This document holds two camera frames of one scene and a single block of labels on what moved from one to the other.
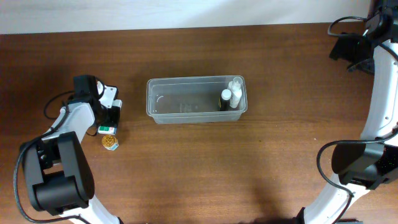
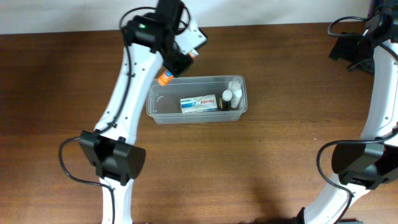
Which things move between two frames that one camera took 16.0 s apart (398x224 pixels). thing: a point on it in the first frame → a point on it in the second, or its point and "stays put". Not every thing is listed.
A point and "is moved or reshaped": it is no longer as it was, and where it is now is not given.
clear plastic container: x=196 y=99 stays put
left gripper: x=114 y=119 → x=177 y=69
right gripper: x=343 y=48 stays put
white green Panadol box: x=106 y=130 is moved or reshaped
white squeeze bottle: x=235 y=88 stays put
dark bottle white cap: x=224 y=100 stays put
